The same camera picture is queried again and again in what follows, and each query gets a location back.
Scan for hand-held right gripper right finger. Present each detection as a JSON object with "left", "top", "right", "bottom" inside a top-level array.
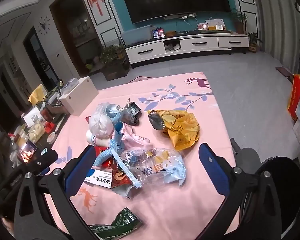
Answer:
[{"left": 199, "top": 142, "right": 282, "bottom": 240}]

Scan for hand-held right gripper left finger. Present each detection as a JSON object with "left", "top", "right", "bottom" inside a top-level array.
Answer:
[{"left": 14, "top": 145, "right": 98, "bottom": 240}]

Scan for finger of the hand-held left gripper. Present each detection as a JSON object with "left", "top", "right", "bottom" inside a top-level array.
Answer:
[{"left": 35, "top": 150, "right": 58, "bottom": 175}]

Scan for white blue medicine box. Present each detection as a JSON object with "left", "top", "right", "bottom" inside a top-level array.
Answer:
[{"left": 84, "top": 168, "right": 114, "bottom": 189}]

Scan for white blue paper cup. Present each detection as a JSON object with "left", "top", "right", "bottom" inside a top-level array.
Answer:
[{"left": 86, "top": 129, "right": 110, "bottom": 147}]

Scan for blue plastic wrapper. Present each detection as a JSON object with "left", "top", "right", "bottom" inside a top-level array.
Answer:
[{"left": 92, "top": 120, "right": 127, "bottom": 167}]

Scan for white plastic bag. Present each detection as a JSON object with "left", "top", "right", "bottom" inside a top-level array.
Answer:
[{"left": 88, "top": 102, "right": 115, "bottom": 140}]

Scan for yellow chip bag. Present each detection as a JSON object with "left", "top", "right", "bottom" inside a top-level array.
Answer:
[{"left": 147, "top": 109, "right": 200, "bottom": 152}]

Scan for clear printed plastic wrapper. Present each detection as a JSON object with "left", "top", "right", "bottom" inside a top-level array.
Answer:
[{"left": 121, "top": 148, "right": 185, "bottom": 187}]

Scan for pink plastic wrapper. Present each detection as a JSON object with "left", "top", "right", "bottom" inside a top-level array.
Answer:
[{"left": 121, "top": 124, "right": 154, "bottom": 153}]

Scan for black round trash bin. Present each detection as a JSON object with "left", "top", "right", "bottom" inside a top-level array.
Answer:
[{"left": 240, "top": 156, "right": 300, "bottom": 240}]

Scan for silver foil wrapper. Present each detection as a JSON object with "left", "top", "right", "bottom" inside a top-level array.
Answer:
[{"left": 119, "top": 98, "right": 142, "bottom": 126}]

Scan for person's left hand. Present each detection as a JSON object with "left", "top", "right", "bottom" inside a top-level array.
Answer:
[{"left": 1, "top": 217, "right": 15, "bottom": 238}]

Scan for phone with lit screen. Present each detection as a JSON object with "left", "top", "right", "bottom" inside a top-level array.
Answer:
[{"left": 17, "top": 140, "right": 38, "bottom": 164}]

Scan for pink printed tablecloth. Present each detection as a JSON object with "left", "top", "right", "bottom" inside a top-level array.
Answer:
[{"left": 44, "top": 71, "right": 237, "bottom": 235}]

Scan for potted plants in wooden crate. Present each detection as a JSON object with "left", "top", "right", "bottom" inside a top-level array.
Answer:
[{"left": 85, "top": 44, "right": 130, "bottom": 82}]

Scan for orange shopping bag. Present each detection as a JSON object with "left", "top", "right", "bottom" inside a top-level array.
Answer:
[{"left": 287, "top": 74, "right": 300, "bottom": 122}]

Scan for dark door mat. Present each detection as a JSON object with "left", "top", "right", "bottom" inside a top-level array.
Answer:
[{"left": 275, "top": 66, "right": 294, "bottom": 77}]

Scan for white television cabinet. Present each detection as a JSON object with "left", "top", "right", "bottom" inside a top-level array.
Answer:
[{"left": 125, "top": 31, "right": 249, "bottom": 68}]

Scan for small potted plant yellow pot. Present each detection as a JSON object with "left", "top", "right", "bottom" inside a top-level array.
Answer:
[{"left": 247, "top": 32, "right": 263, "bottom": 53}]

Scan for translucent blue storage bin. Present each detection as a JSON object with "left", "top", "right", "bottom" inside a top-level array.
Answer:
[{"left": 120, "top": 25, "right": 153, "bottom": 47}]

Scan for white desk calendar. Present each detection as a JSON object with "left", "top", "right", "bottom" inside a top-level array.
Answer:
[{"left": 205, "top": 19, "right": 225, "bottom": 30}]

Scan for tall potted plant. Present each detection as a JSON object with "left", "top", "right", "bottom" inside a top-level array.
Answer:
[{"left": 230, "top": 9, "right": 248, "bottom": 34}]

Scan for black wall clock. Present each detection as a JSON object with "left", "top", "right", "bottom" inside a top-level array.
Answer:
[{"left": 39, "top": 16, "right": 52, "bottom": 34}]

